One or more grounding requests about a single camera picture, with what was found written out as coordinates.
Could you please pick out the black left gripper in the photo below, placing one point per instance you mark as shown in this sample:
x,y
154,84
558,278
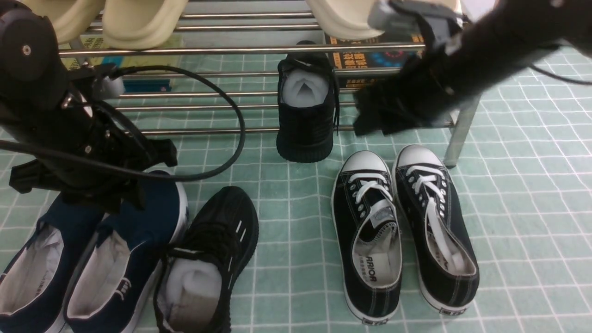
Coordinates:
x,y
75,137

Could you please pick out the navy slip-on shoe left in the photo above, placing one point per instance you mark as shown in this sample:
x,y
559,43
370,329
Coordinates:
x,y
35,282

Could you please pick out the black knit sneaker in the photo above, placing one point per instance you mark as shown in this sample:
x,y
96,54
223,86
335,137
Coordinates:
x,y
193,294
308,107

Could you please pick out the silver metal shoe rack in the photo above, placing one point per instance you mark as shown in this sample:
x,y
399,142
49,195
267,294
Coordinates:
x,y
459,121

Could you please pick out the black canvas sneaker left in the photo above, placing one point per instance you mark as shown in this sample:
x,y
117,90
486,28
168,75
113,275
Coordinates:
x,y
369,237

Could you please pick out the black canvas sneaker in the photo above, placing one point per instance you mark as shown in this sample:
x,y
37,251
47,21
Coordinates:
x,y
369,237
448,270

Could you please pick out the beige slipper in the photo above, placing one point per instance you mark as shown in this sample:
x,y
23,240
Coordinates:
x,y
140,24
70,18

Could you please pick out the black canvas sneaker right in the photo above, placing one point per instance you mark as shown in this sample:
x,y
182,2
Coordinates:
x,y
448,270

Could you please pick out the beige slipper far left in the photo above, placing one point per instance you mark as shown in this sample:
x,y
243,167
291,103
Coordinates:
x,y
70,18

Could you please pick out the navy slip-on shoe right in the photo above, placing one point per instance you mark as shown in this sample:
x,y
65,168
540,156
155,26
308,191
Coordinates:
x,y
113,286

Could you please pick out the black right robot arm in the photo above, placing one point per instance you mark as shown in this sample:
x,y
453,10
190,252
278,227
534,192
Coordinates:
x,y
458,64

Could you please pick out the navy slip-on shoe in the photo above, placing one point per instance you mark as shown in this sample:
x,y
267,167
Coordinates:
x,y
35,282
113,286

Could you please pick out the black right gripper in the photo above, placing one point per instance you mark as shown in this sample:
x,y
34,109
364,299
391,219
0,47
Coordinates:
x,y
415,97

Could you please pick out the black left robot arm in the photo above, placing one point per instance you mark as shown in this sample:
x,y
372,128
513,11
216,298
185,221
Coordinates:
x,y
32,70

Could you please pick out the black and orange book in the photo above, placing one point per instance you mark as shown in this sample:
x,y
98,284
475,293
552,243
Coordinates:
x,y
357,68

